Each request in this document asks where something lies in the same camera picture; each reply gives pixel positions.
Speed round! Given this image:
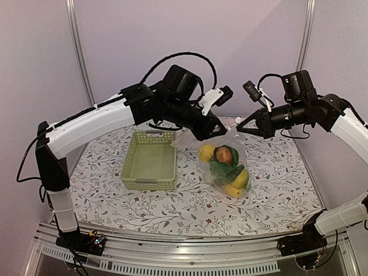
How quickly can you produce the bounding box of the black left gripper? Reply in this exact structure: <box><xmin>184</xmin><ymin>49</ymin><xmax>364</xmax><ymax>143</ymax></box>
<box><xmin>163</xmin><ymin>95</ymin><xmax>228</xmax><ymax>141</ymax></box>

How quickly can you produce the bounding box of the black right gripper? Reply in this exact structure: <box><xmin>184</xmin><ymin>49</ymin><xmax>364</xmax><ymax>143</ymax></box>
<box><xmin>236</xmin><ymin>99</ymin><xmax>308</xmax><ymax>139</ymax></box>

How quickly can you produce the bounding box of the yellow lemon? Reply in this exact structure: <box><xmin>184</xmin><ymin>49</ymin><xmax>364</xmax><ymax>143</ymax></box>
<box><xmin>198</xmin><ymin>144</ymin><xmax>216</xmax><ymax>162</ymax></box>

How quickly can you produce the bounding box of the brown shiitake mushroom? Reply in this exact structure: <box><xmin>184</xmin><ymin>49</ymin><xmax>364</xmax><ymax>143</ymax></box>
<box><xmin>215</xmin><ymin>147</ymin><xmax>232</xmax><ymax>164</ymax></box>

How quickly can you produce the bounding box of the clear zip top bag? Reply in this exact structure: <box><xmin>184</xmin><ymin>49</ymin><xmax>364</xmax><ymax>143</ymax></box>
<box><xmin>172</xmin><ymin>118</ymin><xmax>251</xmax><ymax>198</ymax></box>

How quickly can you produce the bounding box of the green white bok choy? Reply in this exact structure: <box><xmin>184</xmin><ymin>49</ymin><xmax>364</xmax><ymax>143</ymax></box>
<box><xmin>208</xmin><ymin>145</ymin><xmax>245</xmax><ymax>187</ymax></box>

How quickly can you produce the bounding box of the yellow green pear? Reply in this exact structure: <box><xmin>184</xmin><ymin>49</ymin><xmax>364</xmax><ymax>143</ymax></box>
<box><xmin>231</xmin><ymin>169</ymin><xmax>249</xmax><ymax>189</ymax></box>

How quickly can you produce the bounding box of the orange yellow mango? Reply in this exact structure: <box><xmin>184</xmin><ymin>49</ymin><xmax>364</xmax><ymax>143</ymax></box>
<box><xmin>224</xmin><ymin>184</ymin><xmax>243</xmax><ymax>198</ymax></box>

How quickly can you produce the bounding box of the pale green plastic basket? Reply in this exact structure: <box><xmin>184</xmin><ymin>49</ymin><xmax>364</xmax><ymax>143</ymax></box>
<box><xmin>121</xmin><ymin>131</ymin><xmax>177</xmax><ymax>191</ymax></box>

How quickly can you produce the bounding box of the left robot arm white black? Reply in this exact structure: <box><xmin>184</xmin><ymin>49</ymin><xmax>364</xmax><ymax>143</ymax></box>
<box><xmin>31</xmin><ymin>83</ymin><xmax>233</xmax><ymax>250</ymax></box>

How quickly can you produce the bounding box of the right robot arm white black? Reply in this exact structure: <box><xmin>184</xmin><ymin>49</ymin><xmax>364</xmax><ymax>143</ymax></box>
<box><xmin>237</xmin><ymin>94</ymin><xmax>367</xmax><ymax>251</ymax></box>

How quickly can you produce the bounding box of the floral patterned table mat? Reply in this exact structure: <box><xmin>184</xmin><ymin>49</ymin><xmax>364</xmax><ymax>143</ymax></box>
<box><xmin>70</xmin><ymin>118</ymin><xmax>324</xmax><ymax>236</ymax></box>

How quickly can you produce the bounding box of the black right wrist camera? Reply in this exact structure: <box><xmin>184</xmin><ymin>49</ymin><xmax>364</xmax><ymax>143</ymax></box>
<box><xmin>242</xmin><ymin>70</ymin><xmax>317</xmax><ymax>112</ymax></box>

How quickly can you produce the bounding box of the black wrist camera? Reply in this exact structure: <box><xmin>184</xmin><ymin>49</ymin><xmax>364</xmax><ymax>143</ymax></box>
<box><xmin>156</xmin><ymin>64</ymin><xmax>234</xmax><ymax>114</ymax></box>
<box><xmin>242</xmin><ymin>70</ymin><xmax>317</xmax><ymax>112</ymax></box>

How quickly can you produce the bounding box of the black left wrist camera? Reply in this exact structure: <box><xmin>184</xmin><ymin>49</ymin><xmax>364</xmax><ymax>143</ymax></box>
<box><xmin>156</xmin><ymin>64</ymin><xmax>234</xmax><ymax>114</ymax></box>

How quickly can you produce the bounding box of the right aluminium frame post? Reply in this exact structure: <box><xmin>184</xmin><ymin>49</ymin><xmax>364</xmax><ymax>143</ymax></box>
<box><xmin>296</xmin><ymin>0</ymin><xmax>316</xmax><ymax>71</ymax></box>

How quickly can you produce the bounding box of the aluminium frame post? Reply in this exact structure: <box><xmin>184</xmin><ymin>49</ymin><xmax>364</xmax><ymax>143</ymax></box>
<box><xmin>296</xmin><ymin>0</ymin><xmax>316</xmax><ymax>71</ymax></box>
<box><xmin>65</xmin><ymin>0</ymin><xmax>95</xmax><ymax>106</ymax></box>

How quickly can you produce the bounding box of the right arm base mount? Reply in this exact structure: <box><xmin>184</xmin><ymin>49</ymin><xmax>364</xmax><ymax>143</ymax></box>
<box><xmin>277</xmin><ymin>211</ymin><xmax>327</xmax><ymax>270</ymax></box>

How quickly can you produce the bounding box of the aluminium front rail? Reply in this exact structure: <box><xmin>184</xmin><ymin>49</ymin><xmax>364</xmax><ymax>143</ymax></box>
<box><xmin>25</xmin><ymin>223</ymin><xmax>362</xmax><ymax>275</ymax></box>

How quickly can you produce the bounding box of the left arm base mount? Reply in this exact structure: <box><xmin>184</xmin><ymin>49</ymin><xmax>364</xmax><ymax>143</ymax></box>
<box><xmin>56</xmin><ymin>225</ymin><xmax>106</xmax><ymax>256</ymax></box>

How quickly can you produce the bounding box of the left aluminium frame post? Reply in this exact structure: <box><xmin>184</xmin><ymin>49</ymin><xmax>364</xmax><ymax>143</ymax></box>
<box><xmin>65</xmin><ymin>0</ymin><xmax>95</xmax><ymax>106</ymax></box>

